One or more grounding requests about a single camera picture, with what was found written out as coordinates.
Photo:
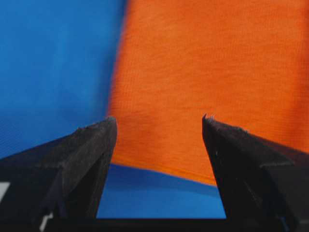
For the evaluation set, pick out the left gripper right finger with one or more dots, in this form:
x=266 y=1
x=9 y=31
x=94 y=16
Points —
x=264 y=186

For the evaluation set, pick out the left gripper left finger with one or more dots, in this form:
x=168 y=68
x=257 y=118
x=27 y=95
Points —
x=59 y=180

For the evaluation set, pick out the blue table cloth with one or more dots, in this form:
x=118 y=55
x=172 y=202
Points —
x=56 y=67

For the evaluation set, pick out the orange towel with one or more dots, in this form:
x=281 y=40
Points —
x=243 y=62

